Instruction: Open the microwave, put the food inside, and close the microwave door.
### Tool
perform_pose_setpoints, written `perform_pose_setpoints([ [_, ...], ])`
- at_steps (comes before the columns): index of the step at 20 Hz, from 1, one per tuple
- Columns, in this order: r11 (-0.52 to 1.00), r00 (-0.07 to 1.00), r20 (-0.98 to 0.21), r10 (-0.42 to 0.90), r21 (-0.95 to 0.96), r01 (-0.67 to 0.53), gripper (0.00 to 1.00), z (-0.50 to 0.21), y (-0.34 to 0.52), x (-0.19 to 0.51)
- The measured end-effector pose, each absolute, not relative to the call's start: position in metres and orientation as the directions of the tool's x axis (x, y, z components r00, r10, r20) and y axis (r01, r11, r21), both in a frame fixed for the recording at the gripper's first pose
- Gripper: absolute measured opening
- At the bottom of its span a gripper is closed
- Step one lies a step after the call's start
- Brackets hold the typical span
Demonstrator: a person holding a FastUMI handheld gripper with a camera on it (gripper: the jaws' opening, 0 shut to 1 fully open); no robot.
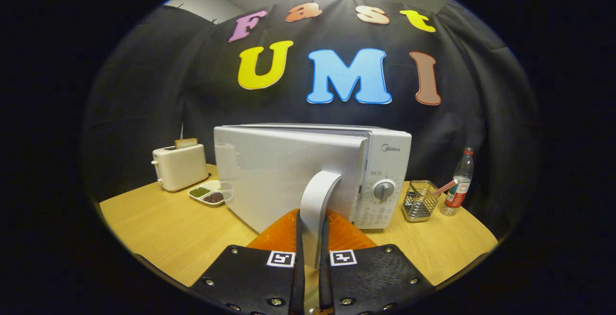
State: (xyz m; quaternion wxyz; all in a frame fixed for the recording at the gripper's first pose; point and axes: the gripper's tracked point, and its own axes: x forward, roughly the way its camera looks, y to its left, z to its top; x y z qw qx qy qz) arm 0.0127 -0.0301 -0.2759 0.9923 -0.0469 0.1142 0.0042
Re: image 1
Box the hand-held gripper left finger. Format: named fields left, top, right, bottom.
left=189, top=208, right=306, bottom=315

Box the red white striped straw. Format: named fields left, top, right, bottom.
left=431, top=178, right=459, bottom=196

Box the white microwave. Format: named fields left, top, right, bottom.
left=213, top=124, right=412, bottom=270

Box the metal wire utensil holder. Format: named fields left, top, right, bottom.
left=402, top=180, right=441, bottom=223

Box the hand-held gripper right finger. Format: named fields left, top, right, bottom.
left=320, top=208, right=436, bottom=315

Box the white divided bean dish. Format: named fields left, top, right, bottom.
left=188, top=180, right=234, bottom=207

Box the cream toaster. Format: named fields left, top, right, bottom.
left=151, top=143, right=209, bottom=192

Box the clear plastic water bottle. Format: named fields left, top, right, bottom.
left=440, top=147, right=475, bottom=216

